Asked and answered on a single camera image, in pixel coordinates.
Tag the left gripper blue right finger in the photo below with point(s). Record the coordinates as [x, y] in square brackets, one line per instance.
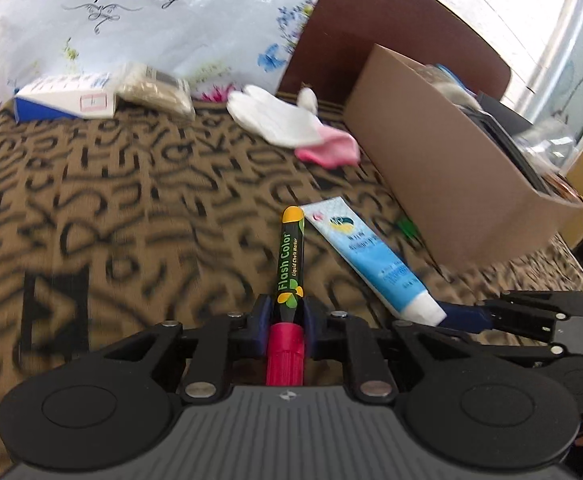
[314, 322]

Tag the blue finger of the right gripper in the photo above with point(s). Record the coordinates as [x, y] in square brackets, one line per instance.
[468, 319]

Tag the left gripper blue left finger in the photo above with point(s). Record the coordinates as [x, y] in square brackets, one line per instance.
[258, 325]

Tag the black marker pink cap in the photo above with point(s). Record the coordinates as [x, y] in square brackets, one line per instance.
[286, 341]

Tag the blue white cream tube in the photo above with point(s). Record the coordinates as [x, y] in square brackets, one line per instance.
[393, 282]

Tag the white blue carton box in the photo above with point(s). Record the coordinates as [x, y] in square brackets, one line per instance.
[85, 96]

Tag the small green plastic clip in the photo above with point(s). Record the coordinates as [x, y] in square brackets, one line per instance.
[408, 229]

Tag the brown cardboard box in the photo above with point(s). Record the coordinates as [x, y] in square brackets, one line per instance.
[471, 204]

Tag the clear plastic wrap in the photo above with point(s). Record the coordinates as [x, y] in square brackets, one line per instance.
[546, 145]

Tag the black tray in box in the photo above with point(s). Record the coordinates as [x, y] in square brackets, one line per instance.
[506, 144]

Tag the white pink work glove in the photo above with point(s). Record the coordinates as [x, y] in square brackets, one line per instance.
[296, 127]

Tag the leopard letter print blanket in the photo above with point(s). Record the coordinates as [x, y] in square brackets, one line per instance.
[111, 226]

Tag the packet of cotton swabs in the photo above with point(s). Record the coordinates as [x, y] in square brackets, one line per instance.
[143, 85]

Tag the floral white plastic bag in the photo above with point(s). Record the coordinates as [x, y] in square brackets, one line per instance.
[215, 45]

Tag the dark brown wooden headboard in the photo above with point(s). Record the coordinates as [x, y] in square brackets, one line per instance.
[347, 53]

